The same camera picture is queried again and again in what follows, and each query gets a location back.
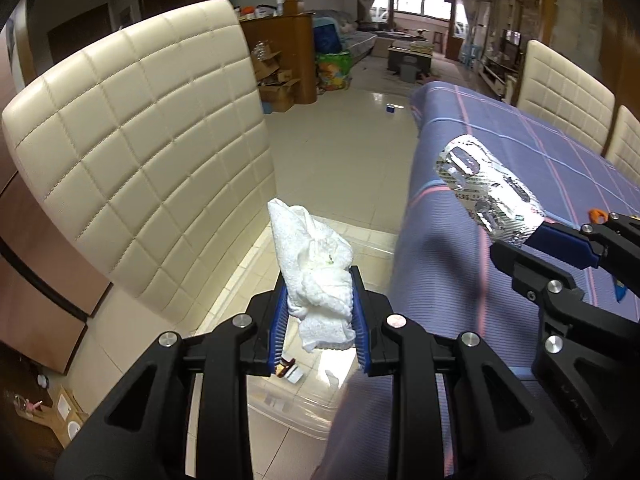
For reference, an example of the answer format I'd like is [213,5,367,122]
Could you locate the row of bottles and boxes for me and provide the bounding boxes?
[235,0,287,22]

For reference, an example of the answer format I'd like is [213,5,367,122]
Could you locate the wooden pillar counter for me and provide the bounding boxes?
[239,0,317,107]
[542,0,557,46]

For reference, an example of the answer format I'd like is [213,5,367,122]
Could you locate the coffee table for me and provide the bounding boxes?
[387,39,434,73]

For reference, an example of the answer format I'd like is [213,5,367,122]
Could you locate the television stand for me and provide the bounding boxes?
[481,30,526,97]

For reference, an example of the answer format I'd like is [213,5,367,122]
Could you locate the blue bag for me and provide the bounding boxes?
[313,16,351,56]

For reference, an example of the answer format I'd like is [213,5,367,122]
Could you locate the cream quilted dining chair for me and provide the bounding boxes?
[1,0,278,306]
[602,105,640,182]
[515,39,617,153]

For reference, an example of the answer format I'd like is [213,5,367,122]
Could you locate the silver blister pack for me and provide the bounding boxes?
[434,134,547,250]

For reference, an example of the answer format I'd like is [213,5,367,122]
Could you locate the pile of cardboard boxes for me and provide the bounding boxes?
[251,42,302,112]

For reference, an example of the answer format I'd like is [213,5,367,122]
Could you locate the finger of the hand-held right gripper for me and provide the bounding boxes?
[525,212,640,281]
[489,241,640,480]

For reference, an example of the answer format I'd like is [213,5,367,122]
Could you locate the clear plastic storage bin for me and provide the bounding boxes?
[195,215,401,443]

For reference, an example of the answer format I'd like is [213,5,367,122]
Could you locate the colourful printed bag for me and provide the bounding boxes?
[316,51,353,93]

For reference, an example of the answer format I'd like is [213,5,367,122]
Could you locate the white standing air conditioner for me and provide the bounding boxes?
[475,0,494,56]

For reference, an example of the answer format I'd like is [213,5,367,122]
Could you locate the white tissue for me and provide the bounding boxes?
[267,199,356,352]

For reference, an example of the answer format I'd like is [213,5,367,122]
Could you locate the blue checked tablecloth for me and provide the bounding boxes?
[310,80,640,480]

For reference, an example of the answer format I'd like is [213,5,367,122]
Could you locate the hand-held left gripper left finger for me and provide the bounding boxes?
[52,282,290,480]

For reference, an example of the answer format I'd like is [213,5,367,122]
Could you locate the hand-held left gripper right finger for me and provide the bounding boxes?
[349,265,576,480]

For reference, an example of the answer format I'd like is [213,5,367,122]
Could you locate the grey sofa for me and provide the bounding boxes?
[312,9,379,58]

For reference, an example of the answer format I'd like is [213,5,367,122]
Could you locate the wooden cabinet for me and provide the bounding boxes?
[0,160,112,376]

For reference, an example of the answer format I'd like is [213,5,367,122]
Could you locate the small cardboard box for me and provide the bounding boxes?
[47,385,90,448]

